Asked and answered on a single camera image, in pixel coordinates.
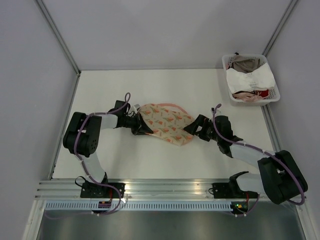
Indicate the grey garment in basket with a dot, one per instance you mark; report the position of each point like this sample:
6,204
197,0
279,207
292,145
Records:
244,64

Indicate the white plastic laundry basket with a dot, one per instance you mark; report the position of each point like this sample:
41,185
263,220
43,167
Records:
274,95

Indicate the left aluminium frame post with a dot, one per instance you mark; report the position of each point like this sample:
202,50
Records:
57,34

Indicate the floral mesh laundry bag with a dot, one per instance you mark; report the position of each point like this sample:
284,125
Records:
167,122

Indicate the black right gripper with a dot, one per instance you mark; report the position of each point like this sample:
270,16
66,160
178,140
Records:
200,121

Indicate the aluminium frame post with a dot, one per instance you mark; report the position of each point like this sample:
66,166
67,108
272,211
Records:
289,10
57,34

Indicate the white slotted cable duct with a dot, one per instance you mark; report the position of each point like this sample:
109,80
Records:
90,205

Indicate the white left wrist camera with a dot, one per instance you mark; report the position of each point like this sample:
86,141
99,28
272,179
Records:
136,108

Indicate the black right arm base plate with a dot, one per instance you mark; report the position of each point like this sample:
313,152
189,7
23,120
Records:
226,190

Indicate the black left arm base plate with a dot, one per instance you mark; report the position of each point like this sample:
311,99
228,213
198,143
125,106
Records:
91,190

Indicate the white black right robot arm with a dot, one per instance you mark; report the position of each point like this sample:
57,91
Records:
279,177

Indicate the aluminium mounting rail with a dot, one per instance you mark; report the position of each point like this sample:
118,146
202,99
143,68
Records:
135,189

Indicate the white bra in basket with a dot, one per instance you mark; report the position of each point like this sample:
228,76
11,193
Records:
260,79

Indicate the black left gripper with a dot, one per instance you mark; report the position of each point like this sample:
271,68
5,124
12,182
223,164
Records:
141,127

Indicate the pink red garments in basket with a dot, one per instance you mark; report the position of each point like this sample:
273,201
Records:
251,96

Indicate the right aluminium frame post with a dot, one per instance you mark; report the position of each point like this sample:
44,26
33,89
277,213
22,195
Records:
289,10

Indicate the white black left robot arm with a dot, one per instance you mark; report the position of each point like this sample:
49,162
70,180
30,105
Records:
82,135

